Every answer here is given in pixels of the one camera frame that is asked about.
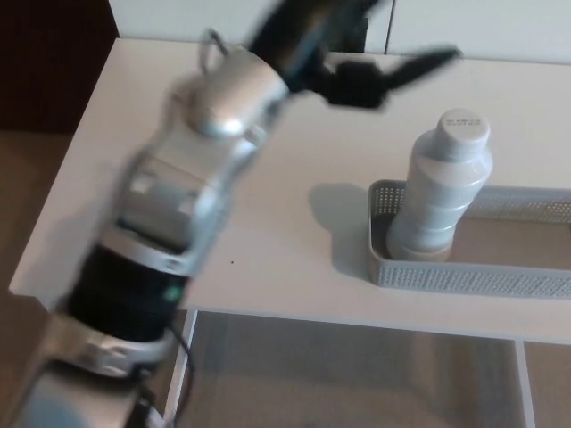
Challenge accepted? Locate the grey perforated plastic container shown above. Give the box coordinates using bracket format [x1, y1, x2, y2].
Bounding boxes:
[367, 178, 571, 301]

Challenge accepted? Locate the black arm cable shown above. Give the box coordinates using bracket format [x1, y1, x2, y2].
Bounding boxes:
[133, 324, 198, 428]

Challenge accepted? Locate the dark brown door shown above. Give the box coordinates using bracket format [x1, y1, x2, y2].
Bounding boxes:
[0, 0, 120, 135]

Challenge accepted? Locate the white metal desk frame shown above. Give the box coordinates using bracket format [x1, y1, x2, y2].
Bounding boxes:
[158, 309, 537, 428]

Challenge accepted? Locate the white cabinet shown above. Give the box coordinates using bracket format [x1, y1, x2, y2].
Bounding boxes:
[108, 0, 571, 68]

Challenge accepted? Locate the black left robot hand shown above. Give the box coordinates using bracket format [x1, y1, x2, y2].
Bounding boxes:
[244, 0, 463, 111]

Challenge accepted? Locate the white plastic bottle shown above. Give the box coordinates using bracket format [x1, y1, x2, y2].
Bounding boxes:
[385, 107, 496, 262]

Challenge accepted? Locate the black wall socket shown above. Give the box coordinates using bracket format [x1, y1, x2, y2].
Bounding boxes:
[328, 16, 369, 54]

